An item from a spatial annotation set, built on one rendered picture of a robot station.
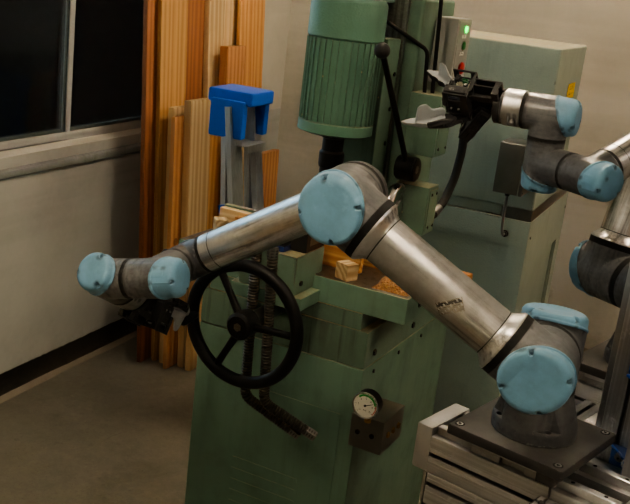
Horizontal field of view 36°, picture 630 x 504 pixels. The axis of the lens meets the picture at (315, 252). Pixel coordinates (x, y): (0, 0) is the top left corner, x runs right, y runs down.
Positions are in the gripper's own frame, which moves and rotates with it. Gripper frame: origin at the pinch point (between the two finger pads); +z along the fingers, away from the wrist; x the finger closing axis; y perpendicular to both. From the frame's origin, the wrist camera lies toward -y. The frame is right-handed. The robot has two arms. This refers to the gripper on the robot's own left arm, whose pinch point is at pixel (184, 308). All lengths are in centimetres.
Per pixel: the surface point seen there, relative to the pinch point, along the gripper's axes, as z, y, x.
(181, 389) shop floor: 143, 13, -75
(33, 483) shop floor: 72, 55, -70
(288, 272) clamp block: 7.7, -15.0, 16.6
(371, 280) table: 22.4, -20.9, 29.7
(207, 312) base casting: 25.2, -3.5, -8.8
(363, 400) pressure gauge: 23.1, 5.2, 36.7
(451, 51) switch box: 30, -83, 27
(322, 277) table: 17.1, -17.7, 20.3
